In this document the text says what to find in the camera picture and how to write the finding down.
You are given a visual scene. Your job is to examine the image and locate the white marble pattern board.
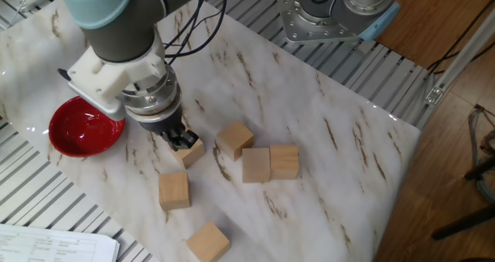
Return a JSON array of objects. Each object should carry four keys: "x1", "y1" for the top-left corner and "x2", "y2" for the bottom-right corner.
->
[{"x1": 0, "y1": 0, "x2": 422, "y2": 262}]

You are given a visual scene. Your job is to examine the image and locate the white printed paper stack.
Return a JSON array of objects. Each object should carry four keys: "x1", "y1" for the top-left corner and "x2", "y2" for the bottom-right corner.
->
[{"x1": 0, "y1": 223, "x2": 121, "y2": 262}]

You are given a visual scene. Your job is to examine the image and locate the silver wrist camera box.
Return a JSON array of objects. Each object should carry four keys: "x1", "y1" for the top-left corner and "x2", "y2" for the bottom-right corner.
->
[{"x1": 57, "y1": 67, "x2": 128, "y2": 122}]

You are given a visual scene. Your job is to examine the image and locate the black floor cable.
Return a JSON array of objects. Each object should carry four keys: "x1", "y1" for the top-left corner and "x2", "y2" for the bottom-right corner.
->
[{"x1": 426, "y1": 0, "x2": 495, "y2": 76}]

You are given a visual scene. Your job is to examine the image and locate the light wooden cube block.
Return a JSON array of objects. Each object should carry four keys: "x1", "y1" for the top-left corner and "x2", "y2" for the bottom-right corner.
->
[
  {"x1": 158, "y1": 171, "x2": 192, "y2": 212},
  {"x1": 269, "y1": 144, "x2": 300, "y2": 181},
  {"x1": 241, "y1": 147, "x2": 271, "y2": 184},
  {"x1": 215, "y1": 118, "x2": 255, "y2": 162},
  {"x1": 169, "y1": 132, "x2": 207, "y2": 169},
  {"x1": 186, "y1": 220, "x2": 231, "y2": 262}
]

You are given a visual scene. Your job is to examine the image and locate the black chair base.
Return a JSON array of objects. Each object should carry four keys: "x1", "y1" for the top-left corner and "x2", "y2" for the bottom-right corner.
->
[{"x1": 430, "y1": 155, "x2": 495, "y2": 242}]

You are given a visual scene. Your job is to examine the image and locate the red glossy bowl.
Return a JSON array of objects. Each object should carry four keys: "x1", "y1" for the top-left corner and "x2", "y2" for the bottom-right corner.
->
[{"x1": 48, "y1": 95, "x2": 127, "y2": 158}]

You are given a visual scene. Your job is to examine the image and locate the black wrist cable with plug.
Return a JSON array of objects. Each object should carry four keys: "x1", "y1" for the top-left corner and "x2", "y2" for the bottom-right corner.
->
[{"x1": 164, "y1": 0, "x2": 206, "y2": 66}]

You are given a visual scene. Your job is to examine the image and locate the grey cable bundle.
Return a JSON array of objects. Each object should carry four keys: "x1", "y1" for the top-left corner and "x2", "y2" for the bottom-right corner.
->
[{"x1": 467, "y1": 104, "x2": 495, "y2": 204}]

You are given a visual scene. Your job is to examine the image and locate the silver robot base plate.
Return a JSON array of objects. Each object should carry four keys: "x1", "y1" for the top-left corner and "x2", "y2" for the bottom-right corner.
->
[{"x1": 276, "y1": 0, "x2": 359, "y2": 45}]

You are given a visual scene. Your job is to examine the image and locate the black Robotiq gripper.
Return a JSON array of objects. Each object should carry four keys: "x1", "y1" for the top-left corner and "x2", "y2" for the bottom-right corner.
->
[{"x1": 138, "y1": 107, "x2": 200, "y2": 151}]

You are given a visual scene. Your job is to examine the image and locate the aluminium frame profile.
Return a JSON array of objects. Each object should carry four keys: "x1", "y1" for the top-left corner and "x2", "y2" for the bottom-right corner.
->
[{"x1": 423, "y1": 7, "x2": 495, "y2": 107}]

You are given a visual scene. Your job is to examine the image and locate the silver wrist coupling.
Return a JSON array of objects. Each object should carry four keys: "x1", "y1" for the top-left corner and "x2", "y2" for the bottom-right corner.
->
[{"x1": 118, "y1": 66, "x2": 183, "y2": 124}]

